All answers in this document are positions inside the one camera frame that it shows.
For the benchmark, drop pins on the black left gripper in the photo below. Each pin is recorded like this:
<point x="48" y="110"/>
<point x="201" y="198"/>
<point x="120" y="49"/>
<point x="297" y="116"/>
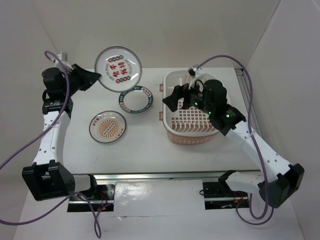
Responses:
<point x="87" y="78"/>

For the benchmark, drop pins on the aluminium rail right side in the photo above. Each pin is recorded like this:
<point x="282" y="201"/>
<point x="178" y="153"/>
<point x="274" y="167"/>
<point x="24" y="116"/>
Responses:
<point x="245" y="91"/>

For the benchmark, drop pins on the white and pink dish rack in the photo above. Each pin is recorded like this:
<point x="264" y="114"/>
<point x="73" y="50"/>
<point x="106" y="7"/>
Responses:
<point x="184" y="126"/>

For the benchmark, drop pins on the plate with red characters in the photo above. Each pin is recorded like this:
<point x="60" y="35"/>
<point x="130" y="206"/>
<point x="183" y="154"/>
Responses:
<point x="119" y="67"/>

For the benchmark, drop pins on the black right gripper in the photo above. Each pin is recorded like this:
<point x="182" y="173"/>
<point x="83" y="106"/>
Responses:
<point x="172" y="100"/>

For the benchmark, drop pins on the plate with orange sunburst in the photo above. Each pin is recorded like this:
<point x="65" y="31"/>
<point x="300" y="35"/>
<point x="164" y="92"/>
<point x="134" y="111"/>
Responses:
<point x="107" y="127"/>

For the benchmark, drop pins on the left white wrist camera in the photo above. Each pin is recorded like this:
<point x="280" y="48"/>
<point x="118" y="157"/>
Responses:
<point x="63" y="57"/>

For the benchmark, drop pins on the aluminium rail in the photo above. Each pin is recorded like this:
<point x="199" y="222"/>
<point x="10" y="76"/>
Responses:
<point x="245" y="91"/>
<point x="159" y="176"/>

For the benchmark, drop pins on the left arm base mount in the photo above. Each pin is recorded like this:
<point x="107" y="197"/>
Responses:
<point x="101" y="198"/>

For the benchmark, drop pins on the aluminium rail front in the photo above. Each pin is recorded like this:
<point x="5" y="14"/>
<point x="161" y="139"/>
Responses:
<point x="159" y="176"/>

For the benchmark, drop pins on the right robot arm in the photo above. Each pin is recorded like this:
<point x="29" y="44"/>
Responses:
<point x="279" y="180"/>

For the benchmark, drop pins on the green rimmed white plate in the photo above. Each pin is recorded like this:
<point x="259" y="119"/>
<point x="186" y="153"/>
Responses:
<point x="136" y="100"/>

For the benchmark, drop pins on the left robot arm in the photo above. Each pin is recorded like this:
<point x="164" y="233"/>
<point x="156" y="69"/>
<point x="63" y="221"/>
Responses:
<point x="46" y="177"/>

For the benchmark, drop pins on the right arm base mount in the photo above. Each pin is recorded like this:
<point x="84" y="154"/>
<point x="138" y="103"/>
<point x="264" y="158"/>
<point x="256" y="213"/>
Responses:
<point x="218" y="198"/>

